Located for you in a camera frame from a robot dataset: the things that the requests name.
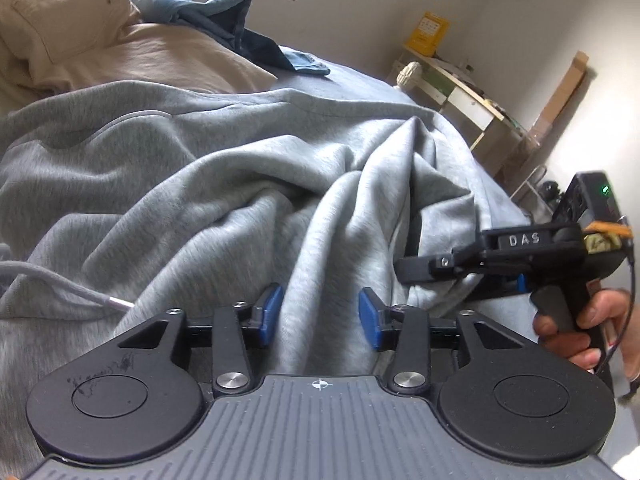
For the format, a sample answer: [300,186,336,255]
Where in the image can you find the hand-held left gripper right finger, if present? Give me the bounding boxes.
[358,287,523,393]

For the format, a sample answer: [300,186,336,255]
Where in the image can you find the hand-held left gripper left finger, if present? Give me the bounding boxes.
[119,283,285,395]

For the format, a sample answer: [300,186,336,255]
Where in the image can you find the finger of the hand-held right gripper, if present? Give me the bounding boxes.
[452,274,528,306]
[395,245,483,283]

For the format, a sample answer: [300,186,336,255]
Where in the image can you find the grey hoodie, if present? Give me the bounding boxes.
[0,80,533,480]

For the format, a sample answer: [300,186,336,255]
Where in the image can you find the person's right hand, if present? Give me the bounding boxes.
[532,287,640,381]

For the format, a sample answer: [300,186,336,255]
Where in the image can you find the black shoe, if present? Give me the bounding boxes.
[542,180,566,208]

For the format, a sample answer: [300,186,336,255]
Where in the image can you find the white metal shoe rack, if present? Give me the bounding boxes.
[510,164,553,211]

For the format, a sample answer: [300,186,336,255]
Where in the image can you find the tall cardboard box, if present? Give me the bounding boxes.
[492,51,590,196]

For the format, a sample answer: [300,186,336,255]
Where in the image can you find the cream wooden desk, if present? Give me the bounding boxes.
[397,44,533,171]

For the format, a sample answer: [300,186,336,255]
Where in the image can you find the cream bedpost finial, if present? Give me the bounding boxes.
[395,61,423,92]

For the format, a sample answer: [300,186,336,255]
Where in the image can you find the yellow calendar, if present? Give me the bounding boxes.
[404,11,450,57]

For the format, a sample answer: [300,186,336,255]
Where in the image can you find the teal cloth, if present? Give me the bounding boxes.
[277,46,332,77]

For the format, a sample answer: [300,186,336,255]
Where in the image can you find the folded beige trousers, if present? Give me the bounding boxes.
[0,22,278,106]

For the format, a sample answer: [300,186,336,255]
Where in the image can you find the dark blue garment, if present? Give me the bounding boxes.
[167,0,296,72]

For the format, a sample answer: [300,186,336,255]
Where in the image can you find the beige pants with pocket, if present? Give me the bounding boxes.
[0,0,143,78]

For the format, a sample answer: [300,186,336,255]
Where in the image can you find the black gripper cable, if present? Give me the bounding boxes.
[592,215,640,401]

